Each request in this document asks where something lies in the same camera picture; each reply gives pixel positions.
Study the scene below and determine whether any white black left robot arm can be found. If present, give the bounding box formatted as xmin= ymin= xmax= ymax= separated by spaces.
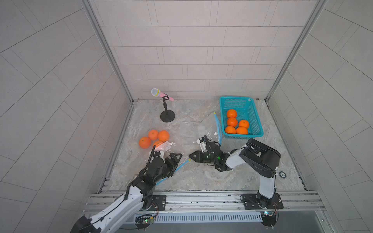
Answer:
xmin=71 ymin=147 xmax=183 ymax=233

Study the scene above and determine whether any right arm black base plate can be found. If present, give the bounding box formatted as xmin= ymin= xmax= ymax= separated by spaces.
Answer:
xmin=240 ymin=192 xmax=284 ymax=210

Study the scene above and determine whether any black microphone stand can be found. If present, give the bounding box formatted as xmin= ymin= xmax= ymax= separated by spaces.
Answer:
xmin=160 ymin=95 xmax=175 ymax=122

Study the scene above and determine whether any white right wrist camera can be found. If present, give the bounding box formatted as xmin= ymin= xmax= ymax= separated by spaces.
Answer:
xmin=197 ymin=137 xmax=207 ymax=152

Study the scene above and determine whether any left green circuit board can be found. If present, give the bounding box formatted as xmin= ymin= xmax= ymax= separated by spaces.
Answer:
xmin=135 ymin=214 xmax=155 ymax=230

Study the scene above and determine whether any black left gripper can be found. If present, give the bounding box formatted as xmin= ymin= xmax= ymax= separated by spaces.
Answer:
xmin=153 ymin=154 xmax=183 ymax=184

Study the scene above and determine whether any green circuit board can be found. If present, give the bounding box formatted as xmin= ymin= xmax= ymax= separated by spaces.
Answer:
xmin=260 ymin=211 xmax=278 ymax=228
xmin=135 ymin=214 xmax=155 ymax=230

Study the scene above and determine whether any right green circuit board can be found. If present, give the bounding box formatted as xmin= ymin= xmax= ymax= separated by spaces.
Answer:
xmin=260 ymin=211 xmax=278 ymax=228

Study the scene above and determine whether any pink toy microphone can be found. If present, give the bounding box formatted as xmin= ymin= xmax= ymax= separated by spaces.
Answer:
xmin=151 ymin=88 xmax=174 ymax=102

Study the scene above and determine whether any clear zip-top bag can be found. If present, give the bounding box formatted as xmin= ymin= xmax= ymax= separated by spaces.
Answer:
xmin=198 ymin=112 xmax=222 ymax=145
xmin=149 ymin=140 xmax=171 ymax=159

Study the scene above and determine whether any aluminium mounting rail frame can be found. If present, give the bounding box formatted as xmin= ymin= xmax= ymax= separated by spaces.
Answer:
xmin=81 ymin=190 xmax=327 ymax=233

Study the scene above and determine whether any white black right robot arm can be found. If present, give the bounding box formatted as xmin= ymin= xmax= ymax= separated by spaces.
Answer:
xmin=189 ymin=136 xmax=283 ymax=210

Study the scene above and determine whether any teal plastic perforated basket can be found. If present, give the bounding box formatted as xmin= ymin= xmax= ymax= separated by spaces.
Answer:
xmin=219 ymin=96 xmax=264 ymax=139

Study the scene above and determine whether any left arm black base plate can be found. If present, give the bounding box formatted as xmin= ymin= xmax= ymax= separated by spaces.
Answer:
xmin=141 ymin=195 xmax=167 ymax=211

